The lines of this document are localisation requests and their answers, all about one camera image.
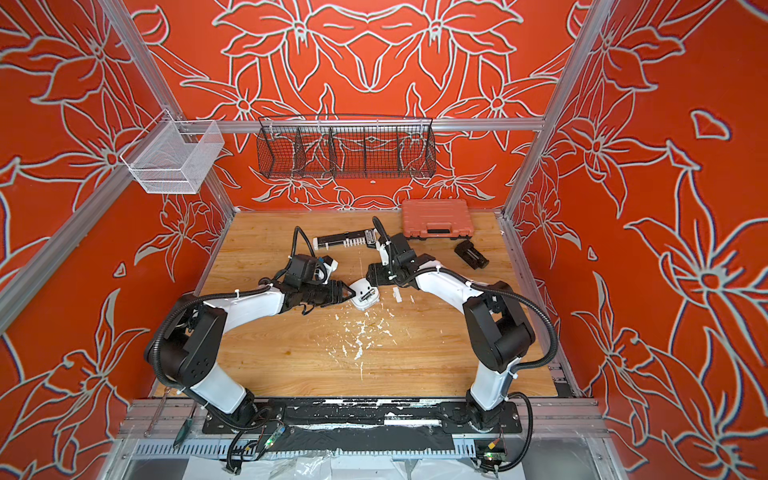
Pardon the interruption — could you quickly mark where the red plastic tool case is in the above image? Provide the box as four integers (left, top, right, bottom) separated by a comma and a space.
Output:
401, 199, 475, 240

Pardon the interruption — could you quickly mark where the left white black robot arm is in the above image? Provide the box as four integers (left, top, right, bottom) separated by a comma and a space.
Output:
145, 280, 356, 431

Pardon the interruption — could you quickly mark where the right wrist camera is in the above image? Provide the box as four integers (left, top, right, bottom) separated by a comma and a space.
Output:
372, 216, 416, 268

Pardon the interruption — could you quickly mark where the black wire wall basket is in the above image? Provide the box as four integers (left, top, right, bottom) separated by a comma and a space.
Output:
256, 115, 437, 180

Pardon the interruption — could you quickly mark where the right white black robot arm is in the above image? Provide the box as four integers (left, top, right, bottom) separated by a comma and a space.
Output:
366, 254, 559, 432

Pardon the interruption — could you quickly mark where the white wire mesh basket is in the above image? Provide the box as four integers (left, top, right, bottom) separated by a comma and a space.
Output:
120, 119, 224, 194

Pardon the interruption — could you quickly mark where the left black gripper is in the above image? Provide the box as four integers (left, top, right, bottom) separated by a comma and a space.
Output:
300, 280, 357, 306

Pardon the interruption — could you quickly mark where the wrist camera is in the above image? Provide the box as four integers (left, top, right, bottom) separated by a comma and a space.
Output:
259, 226, 338, 289
372, 216, 416, 268

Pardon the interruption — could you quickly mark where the small black holder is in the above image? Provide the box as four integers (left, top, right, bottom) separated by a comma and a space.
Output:
454, 240, 489, 270

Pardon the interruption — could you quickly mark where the white alarm device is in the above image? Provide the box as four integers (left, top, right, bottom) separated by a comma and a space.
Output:
351, 278, 380, 311

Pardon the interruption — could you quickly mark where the black white hand tool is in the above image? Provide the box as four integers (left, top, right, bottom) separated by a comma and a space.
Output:
313, 229, 377, 250

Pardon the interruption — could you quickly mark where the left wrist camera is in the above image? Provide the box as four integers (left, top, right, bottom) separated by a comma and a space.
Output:
259, 226, 338, 289

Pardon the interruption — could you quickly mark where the green handled screwdriver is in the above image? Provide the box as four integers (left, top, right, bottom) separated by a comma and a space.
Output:
173, 403, 198, 450

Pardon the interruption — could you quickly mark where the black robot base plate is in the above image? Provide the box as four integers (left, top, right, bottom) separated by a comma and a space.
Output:
202, 398, 523, 436

